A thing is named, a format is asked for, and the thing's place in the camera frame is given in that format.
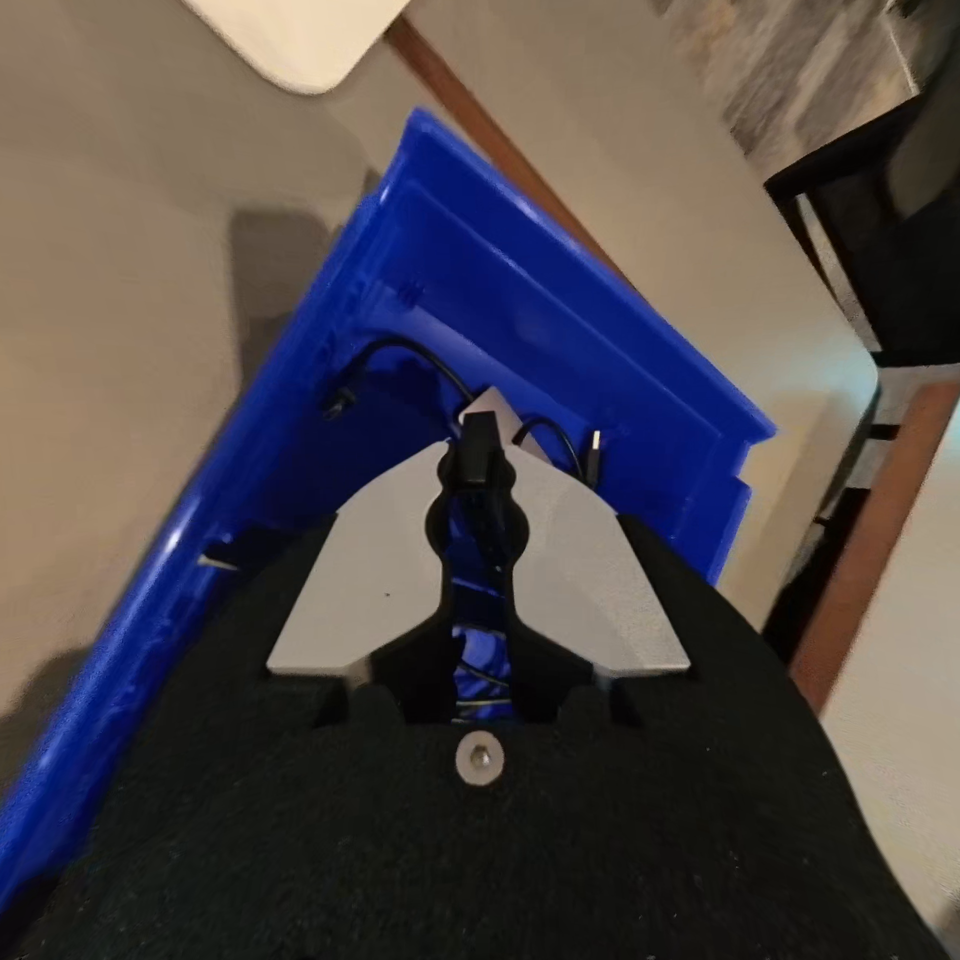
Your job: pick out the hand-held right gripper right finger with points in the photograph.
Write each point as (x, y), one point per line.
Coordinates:
(600, 585)

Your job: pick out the white charger block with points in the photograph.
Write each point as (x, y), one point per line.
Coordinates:
(487, 401)

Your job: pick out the blue plastic bin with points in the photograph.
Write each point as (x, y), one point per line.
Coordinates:
(487, 285)

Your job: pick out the black chair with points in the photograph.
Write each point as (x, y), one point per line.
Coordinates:
(900, 262)

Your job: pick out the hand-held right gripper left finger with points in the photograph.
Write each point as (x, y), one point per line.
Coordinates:
(360, 585)

